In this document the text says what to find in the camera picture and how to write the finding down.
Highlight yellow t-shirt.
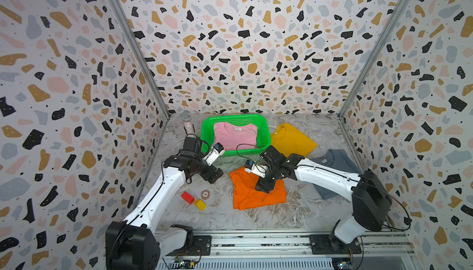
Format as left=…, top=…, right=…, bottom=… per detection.
left=270, top=123, right=317, bottom=157

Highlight aluminium rail frame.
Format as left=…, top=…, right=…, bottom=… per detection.
left=157, top=229, right=422, bottom=270

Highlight red block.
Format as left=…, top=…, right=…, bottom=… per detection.
left=181, top=191, right=195, bottom=205

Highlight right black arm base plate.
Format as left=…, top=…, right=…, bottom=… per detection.
left=309, top=234, right=362, bottom=255

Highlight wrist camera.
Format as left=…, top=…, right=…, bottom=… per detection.
left=245, top=159, right=268, bottom=178
left=204, top=143, right=225, bottom=166

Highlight sprinkle-filled clear bottle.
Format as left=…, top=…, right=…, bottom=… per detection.
left=180, top=110, right=197, bottom=138

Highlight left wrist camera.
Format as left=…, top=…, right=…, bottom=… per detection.
left=204, top=143, right=225, bottom=166

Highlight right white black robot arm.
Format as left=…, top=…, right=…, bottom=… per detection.
left=245, top=146, right=392, bottom=254

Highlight left circuit board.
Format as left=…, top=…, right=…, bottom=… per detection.
left=173, top=256, right=198, bottom=270

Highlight small round tape roll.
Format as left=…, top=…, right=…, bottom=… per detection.
left=202, top=190, right=210, bottom=200

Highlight grey t-shirt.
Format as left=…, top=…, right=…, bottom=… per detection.
left=310, top=149, right=363, bottom=200

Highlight orange t-shirt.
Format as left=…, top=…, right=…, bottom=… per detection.
left=229, top=167, right=287, bottom=210

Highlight yellow block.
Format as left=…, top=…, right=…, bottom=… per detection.
left=193, top=199, right=207, bottom=212

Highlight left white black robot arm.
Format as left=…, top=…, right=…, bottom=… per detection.
left=105, top=136, right=225, bottom=270

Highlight pink t-shirt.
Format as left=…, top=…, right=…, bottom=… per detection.
left=214, top=122, right=258, bottom=151

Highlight circuit board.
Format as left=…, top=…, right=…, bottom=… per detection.
left=332, top=258, right=353, bottom=270
left=173, top=256, right=198, bottom=270

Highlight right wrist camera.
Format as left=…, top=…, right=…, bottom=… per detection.
left=245, top=159, right=268, bottom=178

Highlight right circuit board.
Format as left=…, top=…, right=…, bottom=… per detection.
left=332, top=258, right=353, bottom=270

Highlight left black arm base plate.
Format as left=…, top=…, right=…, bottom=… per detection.
left=167, top=235, right=212, bottom=256

